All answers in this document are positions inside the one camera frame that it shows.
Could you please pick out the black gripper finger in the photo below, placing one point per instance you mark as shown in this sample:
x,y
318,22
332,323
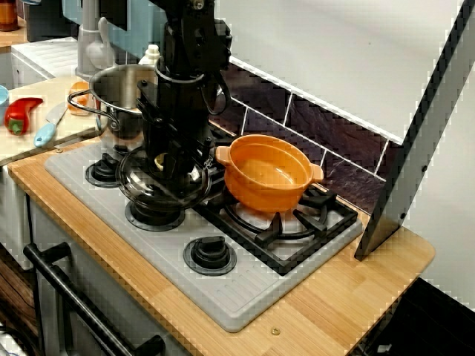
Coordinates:
x,y
183,167
151,144

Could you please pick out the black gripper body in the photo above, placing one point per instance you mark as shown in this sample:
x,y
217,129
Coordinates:
x,y
182,111

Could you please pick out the brown glass lid yellow knob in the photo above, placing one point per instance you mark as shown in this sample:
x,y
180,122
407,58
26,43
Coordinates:
x,y
148,193

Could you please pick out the orange toy pot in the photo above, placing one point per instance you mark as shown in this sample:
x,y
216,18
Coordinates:
x,y
259,193

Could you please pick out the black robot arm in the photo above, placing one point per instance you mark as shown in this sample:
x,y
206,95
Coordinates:
x,y
193,37

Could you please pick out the white bottle top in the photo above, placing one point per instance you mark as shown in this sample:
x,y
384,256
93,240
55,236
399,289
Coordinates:
x,y
150,57

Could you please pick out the stainless steel pot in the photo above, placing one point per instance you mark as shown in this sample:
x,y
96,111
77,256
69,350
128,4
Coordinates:
x,y
118,85

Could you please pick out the teal toy cabinet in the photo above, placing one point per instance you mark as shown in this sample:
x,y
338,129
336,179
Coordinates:
x,y
141,18

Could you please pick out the grey toy faucet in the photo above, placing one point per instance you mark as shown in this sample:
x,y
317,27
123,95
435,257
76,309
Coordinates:
x,y
89,44

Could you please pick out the pale wooden cutting board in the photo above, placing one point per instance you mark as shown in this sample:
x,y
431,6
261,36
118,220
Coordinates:
x,y
37,89

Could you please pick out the red toy pepper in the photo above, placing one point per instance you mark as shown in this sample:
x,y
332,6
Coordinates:
x,y
20,111

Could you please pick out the white sink counter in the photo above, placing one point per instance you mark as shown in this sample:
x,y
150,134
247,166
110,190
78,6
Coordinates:
x,y
44,59

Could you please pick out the grey stove top panel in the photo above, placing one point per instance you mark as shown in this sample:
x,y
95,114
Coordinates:
x,y
230,296

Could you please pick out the light blue bowl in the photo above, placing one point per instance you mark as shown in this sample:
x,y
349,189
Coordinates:
x,y
3,104

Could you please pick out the black box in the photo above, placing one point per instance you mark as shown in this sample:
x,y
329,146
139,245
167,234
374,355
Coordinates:
x,y
48,22

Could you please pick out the orange jar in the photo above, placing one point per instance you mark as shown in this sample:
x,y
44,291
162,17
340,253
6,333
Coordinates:
x,y
8,16

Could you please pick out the dark grey side panel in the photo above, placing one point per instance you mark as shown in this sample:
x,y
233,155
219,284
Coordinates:
x,y
408,167

